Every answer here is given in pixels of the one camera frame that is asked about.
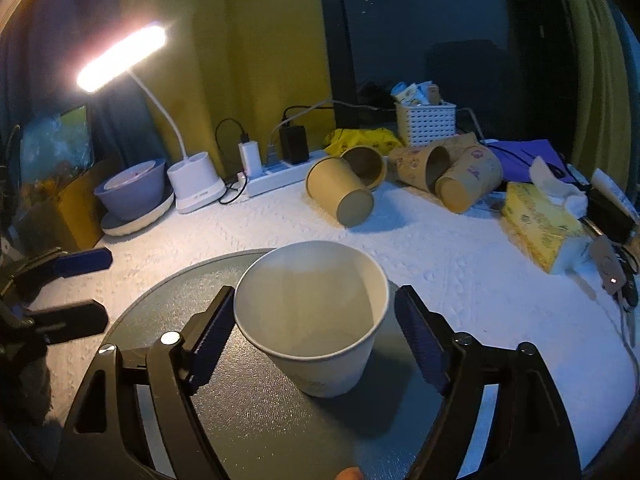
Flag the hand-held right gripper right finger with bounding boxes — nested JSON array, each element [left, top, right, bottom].
[[392, 284, 583, 480]]

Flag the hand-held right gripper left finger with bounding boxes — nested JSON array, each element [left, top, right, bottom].
[[62, 285, 236, 480]]

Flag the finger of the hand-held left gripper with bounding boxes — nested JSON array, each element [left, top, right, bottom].
[[20, 299, 110, 347], [9, 247, 114, 292]]

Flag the white paper cup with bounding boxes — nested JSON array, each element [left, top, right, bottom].
[[233, 241, 391, 399]]

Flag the printed brown paper cup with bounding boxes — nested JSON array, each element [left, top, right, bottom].
[[388, 132, 482, 193], [434, 145, 505, 215]]

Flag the plain brown paper cup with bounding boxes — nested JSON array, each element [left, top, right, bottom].
[[305, 156, 375, 228], [340, 145, 389, 192]]

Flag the cardboard box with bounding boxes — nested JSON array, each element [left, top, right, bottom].
[[19, 154, 127, 257]]

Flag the white plate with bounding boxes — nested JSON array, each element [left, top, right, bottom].
[[101, 187, 176, 238]]

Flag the grey bowl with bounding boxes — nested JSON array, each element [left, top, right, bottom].
[[93, 157, 167, 221]]

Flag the round grey tray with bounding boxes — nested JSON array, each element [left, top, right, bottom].
[[97, 248, 453, 480]]

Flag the clear plastic bag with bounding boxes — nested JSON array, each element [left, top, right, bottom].
[[19, 104, 97, 202]]

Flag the white desk lamp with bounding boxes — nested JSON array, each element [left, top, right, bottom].
[[76, 22, 227, 215]]

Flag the yellow tissue box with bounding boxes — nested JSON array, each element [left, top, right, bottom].
[[501, 181, 594, 275]]

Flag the white power strip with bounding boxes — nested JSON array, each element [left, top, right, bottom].
[[235, 148, 332, 199]]

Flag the white charger plug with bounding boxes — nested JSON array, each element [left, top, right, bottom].
[[238, 142, 262, 179]]

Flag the brown key tag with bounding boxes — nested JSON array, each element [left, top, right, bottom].
[[592, 235, 627, 294]]

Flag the white tissue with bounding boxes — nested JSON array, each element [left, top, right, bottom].
[[529, 155, 591, 219]]

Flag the bunch of keys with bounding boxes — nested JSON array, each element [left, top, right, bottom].
[[590, 234, 640, 347]]

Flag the black power adapter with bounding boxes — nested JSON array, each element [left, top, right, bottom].
[[278, 124, 310, 165]]

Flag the purple folder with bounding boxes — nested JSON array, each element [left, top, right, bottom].
[[481, 138, 569, 184]]

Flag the yellow bag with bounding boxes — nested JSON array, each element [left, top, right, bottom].
[[322, 128, 404, 157]]

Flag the white plastic basket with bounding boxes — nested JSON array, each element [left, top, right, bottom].
[[394, 101, 458, 149]]

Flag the black box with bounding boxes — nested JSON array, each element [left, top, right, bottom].
[[584, 186, 637, 244]]

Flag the packets in basket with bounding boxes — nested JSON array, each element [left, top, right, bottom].
[[390, 81, 444, 107]]

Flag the yellow curtain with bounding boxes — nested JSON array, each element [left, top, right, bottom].
[[567, 0, 632, 177]]

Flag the black cable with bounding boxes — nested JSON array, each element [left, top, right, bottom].
[[215, 118, 252, 206]]

